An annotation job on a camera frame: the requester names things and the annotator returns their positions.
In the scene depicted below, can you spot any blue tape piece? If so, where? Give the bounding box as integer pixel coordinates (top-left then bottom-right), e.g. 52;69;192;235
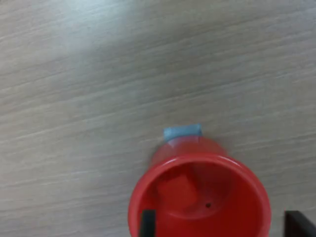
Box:
162;123;203;143

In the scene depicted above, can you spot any red plastic cup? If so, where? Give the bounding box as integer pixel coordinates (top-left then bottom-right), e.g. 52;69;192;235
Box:
127;134;272;237

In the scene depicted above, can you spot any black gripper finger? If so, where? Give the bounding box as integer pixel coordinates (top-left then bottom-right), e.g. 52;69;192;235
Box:
283;210;316;237
139;209;157;237

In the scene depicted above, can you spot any red cube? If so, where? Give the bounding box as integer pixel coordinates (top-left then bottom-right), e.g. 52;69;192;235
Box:
155;174;198;210

